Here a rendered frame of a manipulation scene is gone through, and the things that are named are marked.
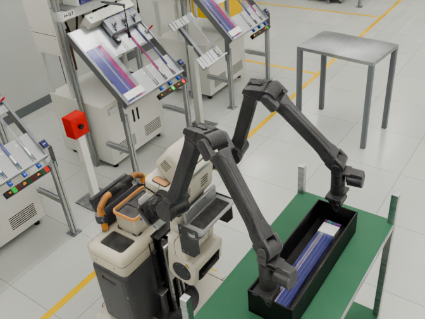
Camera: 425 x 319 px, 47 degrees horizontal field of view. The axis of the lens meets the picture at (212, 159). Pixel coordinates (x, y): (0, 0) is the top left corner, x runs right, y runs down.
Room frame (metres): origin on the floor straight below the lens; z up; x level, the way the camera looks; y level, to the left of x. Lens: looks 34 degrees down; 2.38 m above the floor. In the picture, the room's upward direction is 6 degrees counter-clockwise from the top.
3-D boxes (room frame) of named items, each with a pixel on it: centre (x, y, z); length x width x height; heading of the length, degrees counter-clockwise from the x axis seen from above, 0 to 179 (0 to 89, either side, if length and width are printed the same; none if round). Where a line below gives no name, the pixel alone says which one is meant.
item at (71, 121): (3.11, 0.96, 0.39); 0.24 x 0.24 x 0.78; 52
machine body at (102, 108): (3.96, 0.88, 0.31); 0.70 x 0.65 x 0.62; 142
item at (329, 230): (1.30, -0.32, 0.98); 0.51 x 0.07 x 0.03; 142
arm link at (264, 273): (1.08, -0.15, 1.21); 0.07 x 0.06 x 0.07; 44
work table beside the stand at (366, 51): (3.85, -1.22, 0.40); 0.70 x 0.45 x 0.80; 45
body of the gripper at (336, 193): (1.52, -0.49, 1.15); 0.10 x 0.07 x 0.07; 142
